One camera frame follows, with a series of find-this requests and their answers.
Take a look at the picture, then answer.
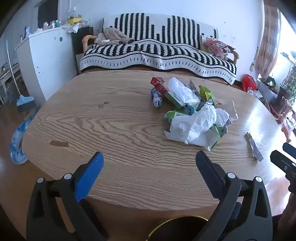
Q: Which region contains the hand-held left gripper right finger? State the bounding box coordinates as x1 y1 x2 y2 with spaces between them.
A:
195 151 273 241

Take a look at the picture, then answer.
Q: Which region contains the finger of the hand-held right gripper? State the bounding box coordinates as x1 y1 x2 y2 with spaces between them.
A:
270 150 296 173
282 142 296 160

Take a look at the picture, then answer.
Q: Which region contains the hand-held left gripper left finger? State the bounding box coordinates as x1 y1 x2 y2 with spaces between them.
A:
26 152 109 241

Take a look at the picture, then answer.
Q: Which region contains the black bin with gold rim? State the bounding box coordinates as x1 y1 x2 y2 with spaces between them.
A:
148 215 210 241

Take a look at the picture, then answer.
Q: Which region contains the person's right forearm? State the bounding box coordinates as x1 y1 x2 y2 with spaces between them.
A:
277 183 296 233

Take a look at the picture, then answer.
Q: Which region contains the small silver wrapper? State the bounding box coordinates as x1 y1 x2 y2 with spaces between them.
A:
245 133 264 161

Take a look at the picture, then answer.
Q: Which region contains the white crumpled plastic bag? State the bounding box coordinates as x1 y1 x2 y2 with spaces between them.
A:
164 104 232 146

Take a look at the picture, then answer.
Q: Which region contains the green plastic wrapper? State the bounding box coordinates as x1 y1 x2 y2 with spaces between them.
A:
164 110 192 121

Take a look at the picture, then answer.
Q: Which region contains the potted plant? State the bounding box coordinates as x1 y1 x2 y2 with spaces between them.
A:
281 67 296 105

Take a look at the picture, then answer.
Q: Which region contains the green snack bag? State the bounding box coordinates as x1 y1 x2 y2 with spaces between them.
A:
198 85 216 102

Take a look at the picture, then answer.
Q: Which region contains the red plastic bag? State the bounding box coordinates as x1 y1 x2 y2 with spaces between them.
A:
242 74 257 91

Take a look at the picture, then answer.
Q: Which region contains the blue white wrapper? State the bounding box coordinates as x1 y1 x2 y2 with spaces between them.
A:
150 88 164 108

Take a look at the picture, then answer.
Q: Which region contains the red cardboard box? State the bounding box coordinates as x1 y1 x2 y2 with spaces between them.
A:
150 77 185 110

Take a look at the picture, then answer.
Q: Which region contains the blue broom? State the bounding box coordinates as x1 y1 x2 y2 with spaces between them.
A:
6 39 37 114

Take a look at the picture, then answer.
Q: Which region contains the patterned curtain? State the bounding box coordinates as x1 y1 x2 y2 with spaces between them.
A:
255 3 281 80

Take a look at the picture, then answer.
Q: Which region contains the white cabinet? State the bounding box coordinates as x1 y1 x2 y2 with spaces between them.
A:
14 26 78 107

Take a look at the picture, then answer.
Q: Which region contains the pink cartoon cushion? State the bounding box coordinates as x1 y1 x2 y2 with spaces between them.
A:
202 37 236 57

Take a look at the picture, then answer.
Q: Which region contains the black white striped sofa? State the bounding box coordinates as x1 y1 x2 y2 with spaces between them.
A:
80 13 237 85

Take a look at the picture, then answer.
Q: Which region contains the black side cabinet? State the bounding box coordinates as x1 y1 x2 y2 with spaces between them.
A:
70 27 94 76

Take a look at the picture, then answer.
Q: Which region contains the brown plush toy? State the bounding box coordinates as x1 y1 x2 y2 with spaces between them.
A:
94 27 135 46

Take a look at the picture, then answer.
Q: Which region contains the yellow box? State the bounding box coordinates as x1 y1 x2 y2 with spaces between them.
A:
67 14 82 25

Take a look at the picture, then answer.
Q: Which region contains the blue swim ring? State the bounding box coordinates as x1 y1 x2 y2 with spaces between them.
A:
10 119 33 165

